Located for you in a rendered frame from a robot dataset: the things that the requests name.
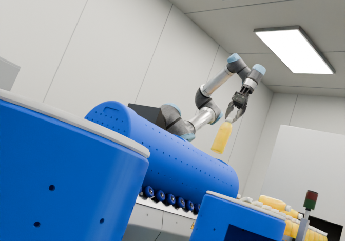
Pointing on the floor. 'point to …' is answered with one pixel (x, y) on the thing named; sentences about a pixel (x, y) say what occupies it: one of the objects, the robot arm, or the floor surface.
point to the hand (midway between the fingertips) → (230, 119)
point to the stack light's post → (302, 229)
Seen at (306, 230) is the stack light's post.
